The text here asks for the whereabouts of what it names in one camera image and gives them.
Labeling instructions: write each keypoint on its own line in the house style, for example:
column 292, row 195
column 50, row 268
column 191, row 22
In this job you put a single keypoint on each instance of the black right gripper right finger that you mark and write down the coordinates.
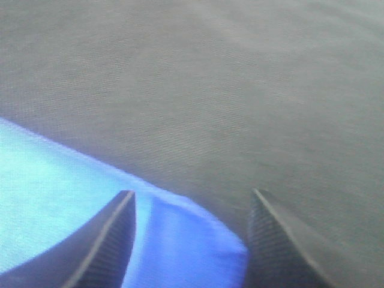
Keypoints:
column 275, row 258

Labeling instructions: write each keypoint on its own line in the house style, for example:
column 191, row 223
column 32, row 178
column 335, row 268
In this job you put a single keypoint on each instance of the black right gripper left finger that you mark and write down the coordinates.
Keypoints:
column 95, row 255

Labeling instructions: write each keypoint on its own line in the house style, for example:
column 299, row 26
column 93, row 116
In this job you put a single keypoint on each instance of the black table cloth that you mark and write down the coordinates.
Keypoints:
column 211, row 99

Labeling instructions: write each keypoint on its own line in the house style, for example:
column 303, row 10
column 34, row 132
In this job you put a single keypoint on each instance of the blue microfibre towel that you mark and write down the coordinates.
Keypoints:
column 48, row 191

